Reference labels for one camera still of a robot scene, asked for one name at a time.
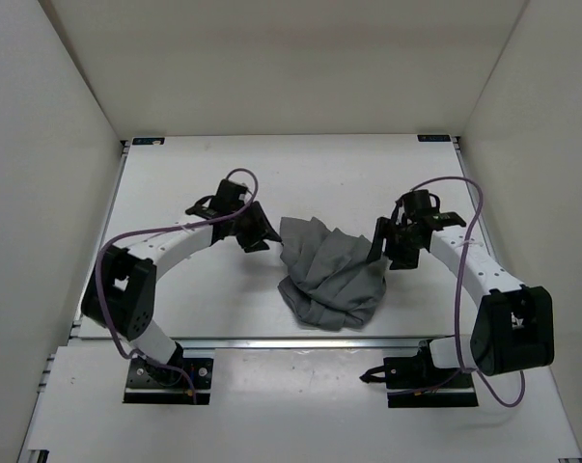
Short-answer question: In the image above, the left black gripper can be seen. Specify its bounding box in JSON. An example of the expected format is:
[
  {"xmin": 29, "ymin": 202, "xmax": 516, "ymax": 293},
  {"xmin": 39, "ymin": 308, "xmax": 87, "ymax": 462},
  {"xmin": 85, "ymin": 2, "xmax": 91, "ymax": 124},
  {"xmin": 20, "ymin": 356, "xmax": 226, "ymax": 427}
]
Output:
[{"xmin": 231, "ymin": 199, "xmax": 281, "ymax": 252}]

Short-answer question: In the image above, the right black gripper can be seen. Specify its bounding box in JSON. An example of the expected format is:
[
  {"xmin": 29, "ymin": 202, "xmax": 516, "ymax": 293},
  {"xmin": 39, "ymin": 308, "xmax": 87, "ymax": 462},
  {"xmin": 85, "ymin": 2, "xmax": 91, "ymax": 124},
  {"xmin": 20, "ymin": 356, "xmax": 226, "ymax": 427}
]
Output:
[{"xmin": 367, "ymin": 218, "xmax": 423, "ymax": 270}]

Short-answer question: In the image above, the grey pleated skirt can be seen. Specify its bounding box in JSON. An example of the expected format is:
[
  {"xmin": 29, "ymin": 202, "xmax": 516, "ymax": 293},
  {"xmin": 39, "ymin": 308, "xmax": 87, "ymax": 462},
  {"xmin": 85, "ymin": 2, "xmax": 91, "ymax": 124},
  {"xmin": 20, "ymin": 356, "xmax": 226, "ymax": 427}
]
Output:
[{"xmin": 278, "ymin": 217, "xmax": 388, "ymax": 332}]

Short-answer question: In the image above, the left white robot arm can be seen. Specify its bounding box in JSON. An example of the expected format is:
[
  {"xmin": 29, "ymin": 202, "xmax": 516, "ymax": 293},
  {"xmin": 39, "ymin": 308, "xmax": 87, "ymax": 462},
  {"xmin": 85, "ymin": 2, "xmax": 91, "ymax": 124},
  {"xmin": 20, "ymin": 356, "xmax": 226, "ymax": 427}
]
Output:
[{"xmin": 81, "ymin": 201, "xmax": 282, "ymax": 384}]

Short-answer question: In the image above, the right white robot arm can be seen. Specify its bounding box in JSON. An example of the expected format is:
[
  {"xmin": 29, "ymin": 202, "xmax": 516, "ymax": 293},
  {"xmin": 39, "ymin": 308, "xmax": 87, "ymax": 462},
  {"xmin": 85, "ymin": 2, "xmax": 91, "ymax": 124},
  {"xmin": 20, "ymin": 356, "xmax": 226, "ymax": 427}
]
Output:
[{"xmin": 367, "ymin": 212, "xmax": 554, "ymax": 387}]

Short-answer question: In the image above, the right blue corner sticker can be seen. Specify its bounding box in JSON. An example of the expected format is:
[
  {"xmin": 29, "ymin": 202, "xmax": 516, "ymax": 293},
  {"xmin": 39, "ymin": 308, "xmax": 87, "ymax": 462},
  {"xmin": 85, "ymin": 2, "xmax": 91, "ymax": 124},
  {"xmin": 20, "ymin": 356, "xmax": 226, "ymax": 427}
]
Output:
[{"xmin": 417, "ymin": 134, "xmax": 451, "ymax": 143}]

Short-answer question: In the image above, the blue corner sticker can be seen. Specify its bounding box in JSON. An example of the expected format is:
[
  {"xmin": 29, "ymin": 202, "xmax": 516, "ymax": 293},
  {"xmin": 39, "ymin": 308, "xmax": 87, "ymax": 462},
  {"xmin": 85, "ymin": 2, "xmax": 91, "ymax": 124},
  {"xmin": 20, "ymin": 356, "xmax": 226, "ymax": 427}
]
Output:
[
  {"xmin": 417, "ymin": 134, "xmax": 451, "ymax": 143},
  {"xmin": 131, "ymin": 137, "xmax": 165, "ymax": 146}
]

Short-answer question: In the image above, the left blue corner sticker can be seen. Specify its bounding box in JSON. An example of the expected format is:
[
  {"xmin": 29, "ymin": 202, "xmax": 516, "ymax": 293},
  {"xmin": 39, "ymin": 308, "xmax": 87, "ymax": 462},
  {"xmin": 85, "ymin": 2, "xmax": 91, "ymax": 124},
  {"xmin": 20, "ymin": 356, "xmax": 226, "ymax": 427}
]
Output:
[{"xmin": 131, "ymin": 137, "xmax": 165, "ymax": 146}]

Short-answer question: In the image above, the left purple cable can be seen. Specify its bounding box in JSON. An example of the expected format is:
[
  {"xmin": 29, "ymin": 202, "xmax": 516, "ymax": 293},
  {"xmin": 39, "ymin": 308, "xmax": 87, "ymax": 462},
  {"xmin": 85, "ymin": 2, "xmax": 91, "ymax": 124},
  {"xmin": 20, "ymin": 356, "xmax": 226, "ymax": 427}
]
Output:
[{"xmin": 98, "ymin": 168, "xmax": 259, "ymax": 362}]

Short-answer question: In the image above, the purple cable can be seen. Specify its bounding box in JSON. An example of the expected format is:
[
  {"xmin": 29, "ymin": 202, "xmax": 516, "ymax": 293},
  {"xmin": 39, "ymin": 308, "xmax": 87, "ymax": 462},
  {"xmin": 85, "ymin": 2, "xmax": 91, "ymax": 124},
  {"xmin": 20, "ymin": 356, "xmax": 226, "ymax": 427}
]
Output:
[
  {"xmin": 405, "ymin": 177, "xmax": 527, "ymax": 407},
  {"xmin": 98, "ymin": 168, "xmax": 259, "ymax": 362}
]

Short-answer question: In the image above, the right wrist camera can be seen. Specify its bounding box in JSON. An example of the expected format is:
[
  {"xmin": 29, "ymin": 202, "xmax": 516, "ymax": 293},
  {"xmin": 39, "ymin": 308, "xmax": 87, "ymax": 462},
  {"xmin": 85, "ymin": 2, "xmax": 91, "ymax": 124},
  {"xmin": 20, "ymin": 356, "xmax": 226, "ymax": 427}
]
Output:
[{"xmin": 397, "ymin": 189, "xmax": 466, "ymax": 231}]

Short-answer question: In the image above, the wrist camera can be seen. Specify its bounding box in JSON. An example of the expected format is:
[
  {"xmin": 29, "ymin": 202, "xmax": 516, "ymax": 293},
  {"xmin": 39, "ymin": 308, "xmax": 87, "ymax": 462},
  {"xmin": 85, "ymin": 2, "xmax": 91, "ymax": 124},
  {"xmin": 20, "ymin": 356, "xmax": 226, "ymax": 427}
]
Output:
[
  {"xmin": 185, "ymin": 178, "xmax": 248, "ymax": 220},
  {"xmin": 397, "ymin": 189, "xmax": 466, "ymax": 231}
]

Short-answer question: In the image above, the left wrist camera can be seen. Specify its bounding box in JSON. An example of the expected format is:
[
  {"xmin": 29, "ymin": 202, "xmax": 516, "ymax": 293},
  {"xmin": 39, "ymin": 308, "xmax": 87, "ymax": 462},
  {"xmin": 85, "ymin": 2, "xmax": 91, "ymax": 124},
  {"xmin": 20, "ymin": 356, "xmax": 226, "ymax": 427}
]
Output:
[{"xmin": 185, "ymin": 178, "xmax": 248, "ymax": 220}]

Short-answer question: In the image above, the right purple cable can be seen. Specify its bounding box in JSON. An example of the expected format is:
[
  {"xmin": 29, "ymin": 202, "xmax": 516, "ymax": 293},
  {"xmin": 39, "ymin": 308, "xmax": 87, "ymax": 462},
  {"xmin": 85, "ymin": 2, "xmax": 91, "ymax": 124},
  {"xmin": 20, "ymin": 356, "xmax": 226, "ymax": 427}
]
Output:
[{"xmin": 405, "ymin": 177, "xmax": 527, "ymax": 407}]

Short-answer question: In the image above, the aluminium front rail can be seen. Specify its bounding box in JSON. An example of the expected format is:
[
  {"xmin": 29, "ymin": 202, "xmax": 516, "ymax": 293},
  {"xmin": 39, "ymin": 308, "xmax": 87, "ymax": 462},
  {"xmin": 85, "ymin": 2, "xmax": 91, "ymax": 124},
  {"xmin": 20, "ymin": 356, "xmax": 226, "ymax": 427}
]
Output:
[{"xmin": 179, "ymin": 337, "xmax": 422, "ymax": 350}]

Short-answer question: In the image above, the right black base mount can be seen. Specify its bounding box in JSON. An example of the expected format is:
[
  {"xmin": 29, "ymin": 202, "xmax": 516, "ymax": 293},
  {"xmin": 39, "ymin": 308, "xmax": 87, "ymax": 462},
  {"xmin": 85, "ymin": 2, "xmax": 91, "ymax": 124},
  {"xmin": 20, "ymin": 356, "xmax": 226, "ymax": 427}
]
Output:
[{"xmin": 359, "ymin": 354, "xmax": 479, "ymax": 409}]

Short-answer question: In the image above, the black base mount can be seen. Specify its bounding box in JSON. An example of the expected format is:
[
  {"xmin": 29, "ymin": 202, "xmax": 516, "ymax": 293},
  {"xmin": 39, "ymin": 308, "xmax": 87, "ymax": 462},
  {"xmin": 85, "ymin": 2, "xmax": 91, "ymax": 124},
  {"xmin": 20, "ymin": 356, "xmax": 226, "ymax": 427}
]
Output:
[
  {"xmin": 359, "ymin": 354, "xmax": 479, "ymax": 409},
  {"xmin": 123, "ymin": 357, "xmax": 214, "ymax": 405}
]

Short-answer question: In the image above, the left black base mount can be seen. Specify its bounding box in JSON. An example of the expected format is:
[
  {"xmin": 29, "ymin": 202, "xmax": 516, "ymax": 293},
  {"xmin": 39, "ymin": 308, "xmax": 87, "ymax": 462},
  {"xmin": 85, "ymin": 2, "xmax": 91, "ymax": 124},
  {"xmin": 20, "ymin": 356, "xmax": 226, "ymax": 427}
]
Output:
[{"xmin": 123, "ymin": 357, "xmax": 214, "ymax": 405}]

